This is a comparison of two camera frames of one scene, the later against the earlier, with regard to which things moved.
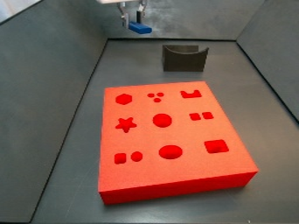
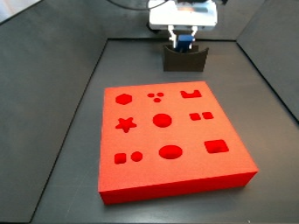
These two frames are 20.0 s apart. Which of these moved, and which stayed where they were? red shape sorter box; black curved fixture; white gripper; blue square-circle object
Moved: white gripper; blue square-circle object
Stayed: red shape sorter box; black curved fixture
